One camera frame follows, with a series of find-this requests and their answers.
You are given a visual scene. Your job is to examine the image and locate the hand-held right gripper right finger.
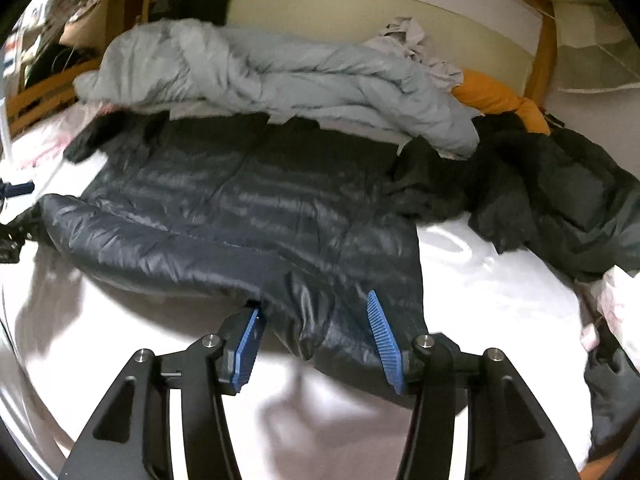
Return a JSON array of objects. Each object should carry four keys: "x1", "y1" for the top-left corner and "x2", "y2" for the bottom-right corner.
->
[{"x1": 366, "y1": 290, "x2": 581, "y2": 480}]

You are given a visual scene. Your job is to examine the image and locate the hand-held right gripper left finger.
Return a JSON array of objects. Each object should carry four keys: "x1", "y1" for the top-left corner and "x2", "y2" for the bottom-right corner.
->
[{"x1": 59, "y1": 305, "x2": 266, "y2": 480}]

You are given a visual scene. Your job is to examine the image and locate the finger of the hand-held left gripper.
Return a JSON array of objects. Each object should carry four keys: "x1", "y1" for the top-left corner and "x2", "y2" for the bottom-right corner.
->
[{"x1": 0, "y1": 181, "x2": 36, "y2": 200}]

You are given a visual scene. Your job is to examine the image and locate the navy puffer jacket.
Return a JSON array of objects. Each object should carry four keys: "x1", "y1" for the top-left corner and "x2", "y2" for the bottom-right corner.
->
[{"x1": 40, "y1": 112, "x2": 426, "y2": 396}]

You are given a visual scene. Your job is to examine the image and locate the pink floral cloth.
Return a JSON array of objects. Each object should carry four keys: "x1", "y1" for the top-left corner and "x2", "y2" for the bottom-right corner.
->
[{"x1": 15, "y1": 102, "x2": 111, "y2": 171}]

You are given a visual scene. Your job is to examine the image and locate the white bed sheet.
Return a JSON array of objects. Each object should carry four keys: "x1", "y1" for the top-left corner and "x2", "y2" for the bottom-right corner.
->
[{"x1": 0, "y1": 105, "x2": 601, "y2": 480}]

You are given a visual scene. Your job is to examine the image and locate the black fleece garment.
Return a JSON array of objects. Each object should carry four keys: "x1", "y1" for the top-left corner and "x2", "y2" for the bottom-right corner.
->
[{"x1": 392, "y1": 112, "x2": 541, "y2": 256}]

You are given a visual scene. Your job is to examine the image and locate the white and pink cloth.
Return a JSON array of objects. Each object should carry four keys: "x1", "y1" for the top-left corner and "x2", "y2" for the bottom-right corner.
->
[{"x1": 580, "y1": 265, "x2": 640, "y2": 353}]

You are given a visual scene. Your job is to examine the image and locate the dark green jacket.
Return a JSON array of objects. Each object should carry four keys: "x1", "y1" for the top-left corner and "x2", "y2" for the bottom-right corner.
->
[{"x1": 470, "y1": 120, "x2": 640, "y2": 281}]

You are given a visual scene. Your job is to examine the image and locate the orange cloth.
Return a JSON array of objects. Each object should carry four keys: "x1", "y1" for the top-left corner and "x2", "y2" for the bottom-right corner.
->
[{"x1": 452, "y1": 70, "x2": 551, "y2": 136}]

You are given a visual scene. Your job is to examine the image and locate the light grey puffer jacket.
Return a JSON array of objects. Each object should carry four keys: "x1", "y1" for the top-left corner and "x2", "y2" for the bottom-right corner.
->
[{"x1": 75, "y1": 17, "x2": 481, "y2": 158}]

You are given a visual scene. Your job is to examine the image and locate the pale grey crumpled cloth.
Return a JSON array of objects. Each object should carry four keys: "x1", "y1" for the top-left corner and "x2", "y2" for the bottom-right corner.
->
[{"x1": 367, "y1": 16, "x2": 468, "y2": 91}]

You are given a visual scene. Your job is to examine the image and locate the cream headboard panel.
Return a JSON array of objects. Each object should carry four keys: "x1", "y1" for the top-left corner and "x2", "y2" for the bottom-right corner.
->
[{"x1": 227, "y1": 0, "x2": 543, "y2": 81}]

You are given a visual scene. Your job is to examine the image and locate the wooden bed frame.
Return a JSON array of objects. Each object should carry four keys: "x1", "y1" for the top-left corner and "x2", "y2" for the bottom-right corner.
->
[{"x1": 7, "y1": 0, "x2": 558, "y2": 141}]

